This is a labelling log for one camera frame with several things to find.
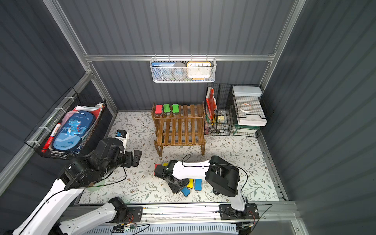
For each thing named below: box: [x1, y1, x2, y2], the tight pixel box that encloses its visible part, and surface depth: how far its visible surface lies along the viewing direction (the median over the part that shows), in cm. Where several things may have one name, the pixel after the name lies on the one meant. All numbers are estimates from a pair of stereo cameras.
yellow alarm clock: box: [187, 61, 212, 79], surface depth 91 cm
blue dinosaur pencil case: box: [52, 111, 95, 152], surface depth 66 cm
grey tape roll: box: [171, 62, 187, 80], surface depth 89 cm
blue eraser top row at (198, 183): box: [194, 178, 203, 191], surface depth 84 cm
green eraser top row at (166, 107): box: [163, 103, 171, 114], surface depth 84 cm
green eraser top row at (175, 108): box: [171, 103, 180, 114], surface depth 85 cm
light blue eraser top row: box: [180, 187, 191, 197], surface depth 80 cm
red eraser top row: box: [154, 104, 163, 116], surface depth 84 cm
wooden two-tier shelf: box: [151, 101, 207, 157], surface depth 89 cm
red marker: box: [40, 122, 62, 153], surface depth 66 cm
